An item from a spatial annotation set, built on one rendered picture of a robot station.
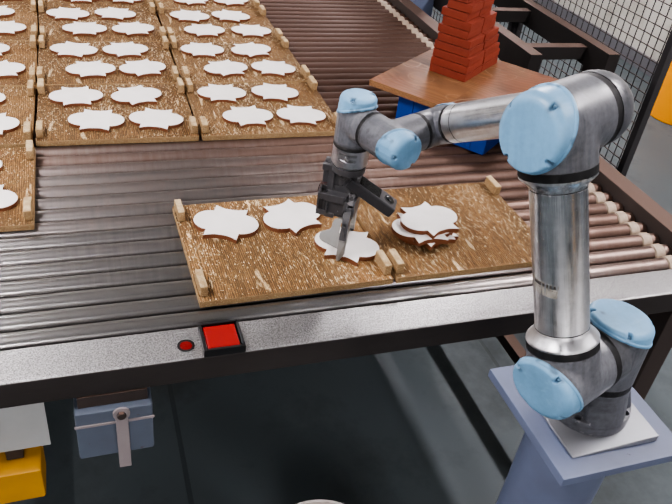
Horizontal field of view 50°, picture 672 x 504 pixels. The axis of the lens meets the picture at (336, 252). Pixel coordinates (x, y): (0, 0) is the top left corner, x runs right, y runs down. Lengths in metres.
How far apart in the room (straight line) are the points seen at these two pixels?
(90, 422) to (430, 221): 0.83
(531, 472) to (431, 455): 0.95
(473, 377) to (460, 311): 1.23
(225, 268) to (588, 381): 0.74
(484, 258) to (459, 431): 1.01
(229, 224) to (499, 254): 0.62
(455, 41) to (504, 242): 0.78
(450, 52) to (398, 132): 0.98
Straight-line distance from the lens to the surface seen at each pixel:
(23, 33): 2.70
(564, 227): 1.10
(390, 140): 1.33
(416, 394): 2.61
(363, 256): 1.55
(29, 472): 1.48
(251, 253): 1.54
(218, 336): 1.35
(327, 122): 2.13
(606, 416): 1.40
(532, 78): 2.45
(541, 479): 1.51
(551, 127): 1.02
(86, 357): 1.35
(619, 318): 1.31
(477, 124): 1.33
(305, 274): 1.50
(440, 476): 2.40
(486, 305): 1.55
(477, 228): 1.75
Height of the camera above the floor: 1.84
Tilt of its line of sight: 35 degrees down
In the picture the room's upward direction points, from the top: 8 degrees clockwise
